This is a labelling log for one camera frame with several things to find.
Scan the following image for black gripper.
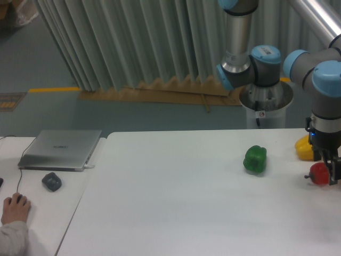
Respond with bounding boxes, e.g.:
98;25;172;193
305;114;340;186

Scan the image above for red bell pepper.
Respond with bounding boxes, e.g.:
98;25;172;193
304;162;329;185

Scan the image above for black computer mouse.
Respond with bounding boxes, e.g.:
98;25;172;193
17;194;27;205

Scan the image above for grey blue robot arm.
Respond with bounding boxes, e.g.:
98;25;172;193
216;1;340;185

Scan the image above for light grey sleeve forearm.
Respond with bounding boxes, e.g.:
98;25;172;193
1;221;28;255

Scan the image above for yellow bell pepper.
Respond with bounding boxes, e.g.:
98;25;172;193
294;135;314;161

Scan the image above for green bell pepper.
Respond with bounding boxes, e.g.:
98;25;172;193
243;145;267;175

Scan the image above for person's bare hand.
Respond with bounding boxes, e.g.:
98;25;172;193
1;193;31;225

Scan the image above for brown cardboard sheet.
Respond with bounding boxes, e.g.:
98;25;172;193
78;76;243;112

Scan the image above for white laptop plug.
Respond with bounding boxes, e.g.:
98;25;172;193
84;164;95;169

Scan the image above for grey pleated curtain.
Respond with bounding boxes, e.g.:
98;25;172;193
36;1;340;91

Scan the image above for silver closed laptop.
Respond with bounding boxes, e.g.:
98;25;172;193
18;130;102;172

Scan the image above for small black round object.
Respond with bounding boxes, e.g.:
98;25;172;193
42;172;62;192

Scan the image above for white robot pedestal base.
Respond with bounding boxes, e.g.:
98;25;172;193
239;81;294;129

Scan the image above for black pedestal cable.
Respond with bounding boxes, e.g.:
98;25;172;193
254;100;261;130

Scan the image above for black mouse cable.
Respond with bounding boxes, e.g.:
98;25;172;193
0;135;36;194

